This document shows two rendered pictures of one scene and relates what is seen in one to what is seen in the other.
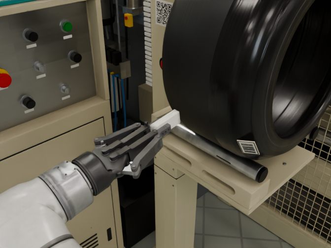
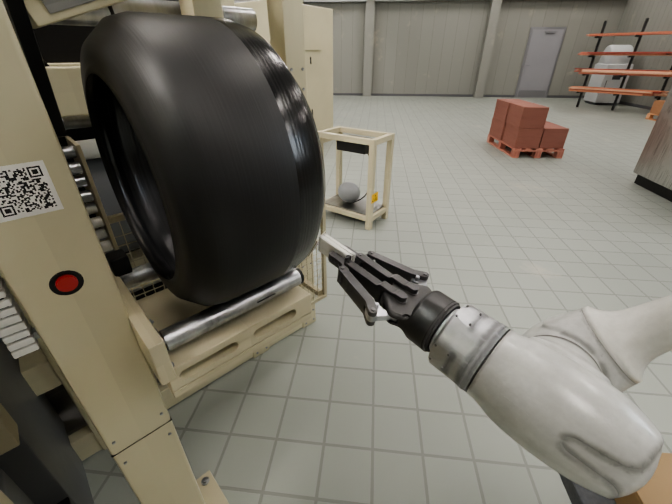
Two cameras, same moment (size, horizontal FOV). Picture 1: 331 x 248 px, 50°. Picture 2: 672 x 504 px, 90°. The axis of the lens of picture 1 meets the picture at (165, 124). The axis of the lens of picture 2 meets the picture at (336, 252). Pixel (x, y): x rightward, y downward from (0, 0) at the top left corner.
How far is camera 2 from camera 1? 0.77 m
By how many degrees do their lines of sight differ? 74
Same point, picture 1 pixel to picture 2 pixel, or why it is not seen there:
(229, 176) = (281, 305)
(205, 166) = (256, 324)
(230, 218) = not seen: hidden behind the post
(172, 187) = (169, 437)
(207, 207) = (114, 468)
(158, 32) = (20, 235)
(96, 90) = not seen: outside the picture
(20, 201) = (553, 352)
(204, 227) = not seen: hidden behind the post
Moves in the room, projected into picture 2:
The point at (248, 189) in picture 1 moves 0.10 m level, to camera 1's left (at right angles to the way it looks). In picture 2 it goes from (303, 295) to (299, 322)
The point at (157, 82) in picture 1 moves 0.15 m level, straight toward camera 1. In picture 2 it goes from (61, 327) to (149, 325)
